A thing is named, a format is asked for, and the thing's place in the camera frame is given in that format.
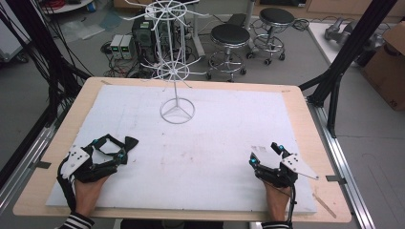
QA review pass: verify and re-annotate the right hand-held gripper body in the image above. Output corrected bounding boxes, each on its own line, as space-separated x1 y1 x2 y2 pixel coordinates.
253 153 320 189

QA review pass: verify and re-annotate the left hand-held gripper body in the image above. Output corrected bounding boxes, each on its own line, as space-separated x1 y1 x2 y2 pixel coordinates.
59 144 119 184

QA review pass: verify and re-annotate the black bow tie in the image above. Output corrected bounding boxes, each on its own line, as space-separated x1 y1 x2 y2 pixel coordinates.
95 134 140 160

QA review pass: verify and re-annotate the person's right hand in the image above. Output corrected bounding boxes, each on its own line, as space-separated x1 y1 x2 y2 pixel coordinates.
263 178 292 223

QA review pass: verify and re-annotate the person's left hand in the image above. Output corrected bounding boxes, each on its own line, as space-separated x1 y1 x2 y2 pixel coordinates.
74 175 110 218

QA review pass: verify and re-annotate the wooden table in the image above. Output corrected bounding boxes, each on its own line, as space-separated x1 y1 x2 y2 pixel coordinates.
12 75 353 224

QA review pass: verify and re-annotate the thin wooden stick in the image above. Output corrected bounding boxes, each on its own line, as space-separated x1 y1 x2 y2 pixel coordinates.
312 192 338 219

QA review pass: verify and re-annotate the striped right sleeve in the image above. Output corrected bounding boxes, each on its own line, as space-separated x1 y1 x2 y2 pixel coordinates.
261 220 292 229

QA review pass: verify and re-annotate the striped sleeve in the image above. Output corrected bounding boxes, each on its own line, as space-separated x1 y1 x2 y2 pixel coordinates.
57 211 96 229
261 220 292 229

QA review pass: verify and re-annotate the white foam mat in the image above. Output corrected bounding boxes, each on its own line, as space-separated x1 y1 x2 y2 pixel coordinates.
45 83 318 215

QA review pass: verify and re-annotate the striped left sleeve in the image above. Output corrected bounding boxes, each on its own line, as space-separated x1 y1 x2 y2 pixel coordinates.
57 211 96 229

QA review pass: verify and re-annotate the grey bench power supply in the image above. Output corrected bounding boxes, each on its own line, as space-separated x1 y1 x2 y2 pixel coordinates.
109 33 124 60
119 34 138 60

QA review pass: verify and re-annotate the clear plastic sheet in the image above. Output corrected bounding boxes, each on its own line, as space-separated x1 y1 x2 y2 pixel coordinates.
59 18 107 41

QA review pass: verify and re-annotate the black computer tower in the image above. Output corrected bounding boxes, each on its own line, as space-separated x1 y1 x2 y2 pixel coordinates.
131 14 158 64

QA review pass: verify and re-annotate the white side table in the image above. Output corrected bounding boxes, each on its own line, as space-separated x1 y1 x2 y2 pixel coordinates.
307 21 394 69

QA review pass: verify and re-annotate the black round stool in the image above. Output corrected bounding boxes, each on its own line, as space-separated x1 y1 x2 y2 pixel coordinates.
245 7 296 67
205 23 252 83

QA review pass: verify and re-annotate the brown cardboard box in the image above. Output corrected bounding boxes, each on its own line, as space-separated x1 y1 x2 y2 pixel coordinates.
360 21 405 112

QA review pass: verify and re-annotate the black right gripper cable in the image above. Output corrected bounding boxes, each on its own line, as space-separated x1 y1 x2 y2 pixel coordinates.
276 184 298 229

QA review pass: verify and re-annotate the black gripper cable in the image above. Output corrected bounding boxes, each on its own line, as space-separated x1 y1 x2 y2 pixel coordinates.
276 184 298 229
56 163 78 213

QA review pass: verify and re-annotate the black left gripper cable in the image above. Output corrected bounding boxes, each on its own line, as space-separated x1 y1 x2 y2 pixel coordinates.
56 163 78 213

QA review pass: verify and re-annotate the aluminium rail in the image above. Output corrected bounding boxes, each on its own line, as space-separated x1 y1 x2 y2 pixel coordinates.
0 104 70 216
306 98 377 229

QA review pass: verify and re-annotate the white wire display rack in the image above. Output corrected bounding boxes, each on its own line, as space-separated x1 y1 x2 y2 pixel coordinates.
121 0 212 125

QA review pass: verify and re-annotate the black metal frame post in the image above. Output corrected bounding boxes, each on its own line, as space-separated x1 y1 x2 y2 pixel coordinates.
298 0 399 139
0 0 94 129

